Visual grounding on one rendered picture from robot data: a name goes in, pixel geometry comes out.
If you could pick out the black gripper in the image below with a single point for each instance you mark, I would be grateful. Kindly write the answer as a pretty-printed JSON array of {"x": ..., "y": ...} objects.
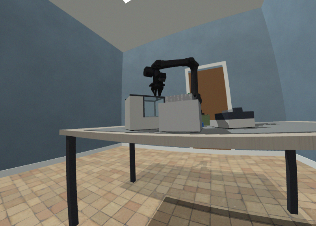
[{"x": 155, "y": 87}]

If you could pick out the grey bench mat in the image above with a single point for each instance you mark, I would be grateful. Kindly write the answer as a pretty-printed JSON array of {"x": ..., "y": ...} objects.
[{"x": 270, "y": 127}]

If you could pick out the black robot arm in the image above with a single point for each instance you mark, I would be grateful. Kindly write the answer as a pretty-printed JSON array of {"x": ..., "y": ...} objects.
[{"x": 159, "y": 77}]

